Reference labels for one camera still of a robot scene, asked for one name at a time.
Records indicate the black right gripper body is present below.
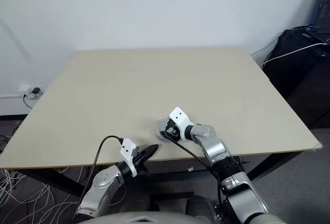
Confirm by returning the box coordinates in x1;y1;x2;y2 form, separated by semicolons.
164;119;183;142

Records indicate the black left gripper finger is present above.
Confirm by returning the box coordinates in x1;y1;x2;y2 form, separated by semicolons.
140;148;157;162
140;144;160;154

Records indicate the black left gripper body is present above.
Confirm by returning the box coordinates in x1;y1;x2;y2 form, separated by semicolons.
130;146;151;176

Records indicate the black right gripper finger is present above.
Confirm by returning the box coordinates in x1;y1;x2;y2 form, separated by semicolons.
159;130;179;143

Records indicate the grey metal motor housing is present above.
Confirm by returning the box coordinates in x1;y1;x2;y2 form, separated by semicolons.
154;117;181;142

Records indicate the grey housing lid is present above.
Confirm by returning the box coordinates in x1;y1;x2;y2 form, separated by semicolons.
156;118;171;132

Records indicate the grey robot torso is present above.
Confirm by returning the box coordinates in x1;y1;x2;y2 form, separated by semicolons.
87;202;330;224

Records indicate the black cabinet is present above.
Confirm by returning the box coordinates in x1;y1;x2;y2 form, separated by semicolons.
261;28;330;130

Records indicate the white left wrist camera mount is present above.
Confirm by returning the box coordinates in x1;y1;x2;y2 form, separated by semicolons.
119;138;138;178

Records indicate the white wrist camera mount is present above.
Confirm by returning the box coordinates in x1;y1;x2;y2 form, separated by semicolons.
119;138;138;178
168;107;194;141

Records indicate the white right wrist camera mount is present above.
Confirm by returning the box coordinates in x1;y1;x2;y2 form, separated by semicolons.
168;107;194;141

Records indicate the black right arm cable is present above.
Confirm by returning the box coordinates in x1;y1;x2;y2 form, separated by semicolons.
174;139;225;211

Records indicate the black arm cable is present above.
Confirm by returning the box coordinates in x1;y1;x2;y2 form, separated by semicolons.
174;139;225;211
82;135;124;202

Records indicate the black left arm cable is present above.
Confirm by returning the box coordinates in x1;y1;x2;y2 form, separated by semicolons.
82;135;124;202

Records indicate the black table frame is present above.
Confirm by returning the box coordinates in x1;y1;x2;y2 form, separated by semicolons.
14;149;307;199

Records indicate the bundle of white floor cables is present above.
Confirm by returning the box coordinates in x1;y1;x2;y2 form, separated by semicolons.
0;166;87;216

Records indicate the black adapter cable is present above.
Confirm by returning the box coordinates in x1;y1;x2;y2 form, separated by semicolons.
22;93;35;109

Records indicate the white cable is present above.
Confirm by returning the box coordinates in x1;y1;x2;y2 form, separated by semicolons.
262;42;330;64

